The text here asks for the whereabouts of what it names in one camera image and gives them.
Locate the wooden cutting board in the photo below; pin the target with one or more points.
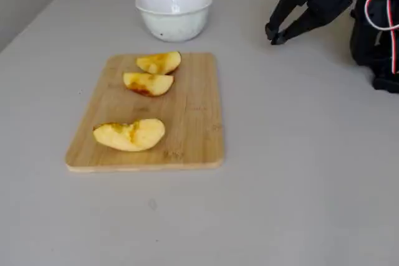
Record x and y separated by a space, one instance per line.
193 122

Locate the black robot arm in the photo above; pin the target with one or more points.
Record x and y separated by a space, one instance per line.
368 54

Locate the apple slice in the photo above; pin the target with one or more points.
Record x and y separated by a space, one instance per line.
162 63
131 138
156 83

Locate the white bowl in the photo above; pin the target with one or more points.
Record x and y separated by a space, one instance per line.
174 23

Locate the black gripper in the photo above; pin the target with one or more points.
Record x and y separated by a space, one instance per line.
324 1

